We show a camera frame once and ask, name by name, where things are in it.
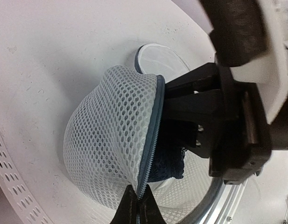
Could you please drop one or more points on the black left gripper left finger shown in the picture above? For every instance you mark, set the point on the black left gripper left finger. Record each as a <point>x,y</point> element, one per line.
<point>127,209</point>

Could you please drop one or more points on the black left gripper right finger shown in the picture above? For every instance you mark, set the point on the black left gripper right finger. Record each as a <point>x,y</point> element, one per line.
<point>149,212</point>

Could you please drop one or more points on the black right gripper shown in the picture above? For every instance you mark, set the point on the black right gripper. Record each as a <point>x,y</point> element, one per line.
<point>192,120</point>

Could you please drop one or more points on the white mesh laundry bag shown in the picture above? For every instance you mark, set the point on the white mesh laundry bag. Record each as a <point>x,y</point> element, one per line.
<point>110,140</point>

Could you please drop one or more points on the white perforated plastic basket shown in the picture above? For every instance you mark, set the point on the white perforated plastic basket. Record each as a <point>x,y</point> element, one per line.
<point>28,185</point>

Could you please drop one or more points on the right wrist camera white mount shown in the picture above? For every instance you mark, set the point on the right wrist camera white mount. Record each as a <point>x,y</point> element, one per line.
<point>249,37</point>

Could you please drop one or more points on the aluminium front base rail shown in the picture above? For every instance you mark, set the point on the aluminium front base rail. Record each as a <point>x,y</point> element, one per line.
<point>224,206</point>

